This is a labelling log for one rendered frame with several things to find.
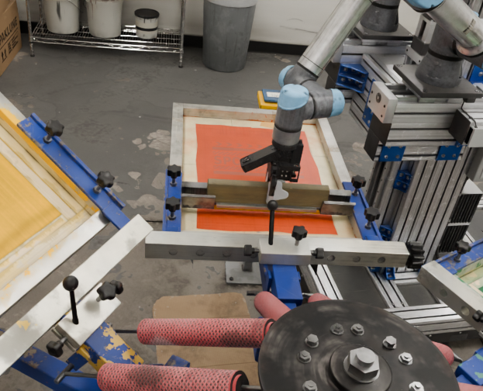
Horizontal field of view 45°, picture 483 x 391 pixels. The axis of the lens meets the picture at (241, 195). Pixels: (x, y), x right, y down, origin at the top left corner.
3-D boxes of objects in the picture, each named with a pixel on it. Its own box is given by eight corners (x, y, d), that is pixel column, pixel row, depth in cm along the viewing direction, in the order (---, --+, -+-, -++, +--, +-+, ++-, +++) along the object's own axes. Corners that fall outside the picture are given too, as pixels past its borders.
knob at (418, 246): (391, 255, 159) (398, 234, 155) (411, 256, 160) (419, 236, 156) (398, 274, 153) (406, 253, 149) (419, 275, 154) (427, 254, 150)
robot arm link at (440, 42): (446, 42, 195) (460, 1, 187) (476, 57, 186) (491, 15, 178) (420, 44, 190) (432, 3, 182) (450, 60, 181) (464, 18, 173)
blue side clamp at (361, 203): (338, 196, 187) (343, 178, 183) (353, 197, 187) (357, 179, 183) (360, 259, 162) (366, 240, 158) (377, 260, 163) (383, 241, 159)
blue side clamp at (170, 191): (164, 187, 180) (166, 168, 176) (181, 188, 180) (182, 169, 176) (160, 251, 156) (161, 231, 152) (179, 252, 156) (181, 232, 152)
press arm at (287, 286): (267, 263, 149) (269, 248, 146) (289, 264, 150) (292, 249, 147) (274, 313, 135) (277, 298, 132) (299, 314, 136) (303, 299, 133)
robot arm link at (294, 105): (318, 93, 149) (290, 97, 145) (309, 130, 155) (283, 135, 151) (301, 81, 154) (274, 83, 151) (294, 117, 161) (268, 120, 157)
